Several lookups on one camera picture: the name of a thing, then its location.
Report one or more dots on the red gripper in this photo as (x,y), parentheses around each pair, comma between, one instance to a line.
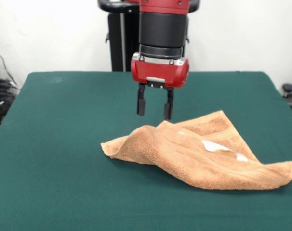
(160,72)

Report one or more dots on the tan terry towel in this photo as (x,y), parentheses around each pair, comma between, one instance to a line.
(172,163)

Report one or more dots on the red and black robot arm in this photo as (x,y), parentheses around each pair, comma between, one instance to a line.
(163,29)

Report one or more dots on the dark green tablecloth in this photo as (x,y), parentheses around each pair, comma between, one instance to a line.
(64,144)

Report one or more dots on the black chair base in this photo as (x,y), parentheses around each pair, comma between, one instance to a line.
(288,87)

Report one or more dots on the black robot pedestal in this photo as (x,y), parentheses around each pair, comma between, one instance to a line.
(114,36)

